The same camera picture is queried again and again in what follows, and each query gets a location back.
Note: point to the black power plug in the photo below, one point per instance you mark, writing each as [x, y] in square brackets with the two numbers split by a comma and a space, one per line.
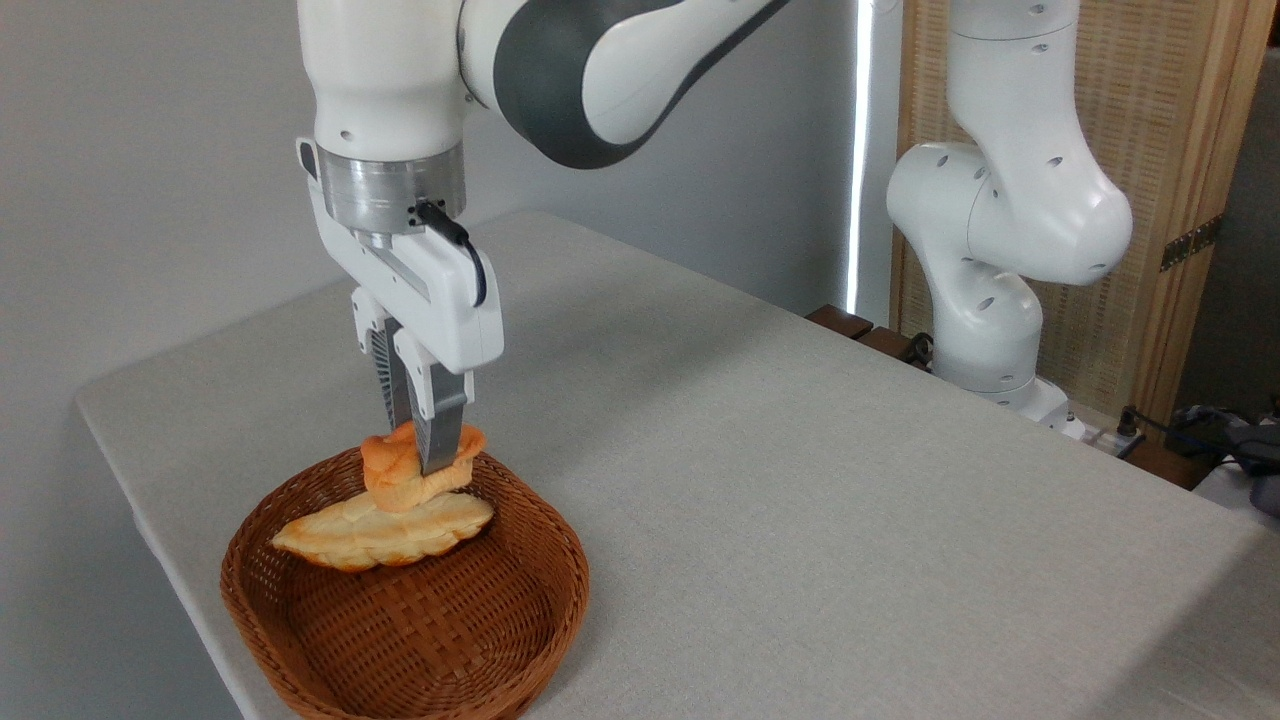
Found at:
[1129, 423]

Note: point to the long pale bread loaf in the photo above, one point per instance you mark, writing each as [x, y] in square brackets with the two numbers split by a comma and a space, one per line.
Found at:
[350, 545]

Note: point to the black knob at robot base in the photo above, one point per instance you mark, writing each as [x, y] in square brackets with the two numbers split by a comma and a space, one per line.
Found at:
[920, 350]

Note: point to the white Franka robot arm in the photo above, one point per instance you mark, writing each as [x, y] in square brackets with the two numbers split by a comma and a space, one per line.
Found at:
[380, 80]

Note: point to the white power strip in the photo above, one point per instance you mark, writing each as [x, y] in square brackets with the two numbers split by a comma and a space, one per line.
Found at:
[1085, 432]

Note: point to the brown wicker basket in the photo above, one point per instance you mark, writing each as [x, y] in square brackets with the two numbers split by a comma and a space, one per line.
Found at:
[420, 630]

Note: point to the grey fabric tablecloth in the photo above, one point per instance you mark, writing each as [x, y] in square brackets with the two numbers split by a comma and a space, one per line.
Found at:
[800, 500]

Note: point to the dark brown wooden block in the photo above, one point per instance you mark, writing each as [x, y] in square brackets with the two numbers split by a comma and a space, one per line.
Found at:
[840, 321]
[1170, 466]
[885, 342]

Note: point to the round orange bread bun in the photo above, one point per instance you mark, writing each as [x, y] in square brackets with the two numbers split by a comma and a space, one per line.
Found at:
[395, 475]

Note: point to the dark metal screen hinge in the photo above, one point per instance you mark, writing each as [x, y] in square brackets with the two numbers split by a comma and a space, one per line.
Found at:
[1190, 243]

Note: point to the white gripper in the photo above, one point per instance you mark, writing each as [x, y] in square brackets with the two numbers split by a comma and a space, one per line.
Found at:
[430, 300]

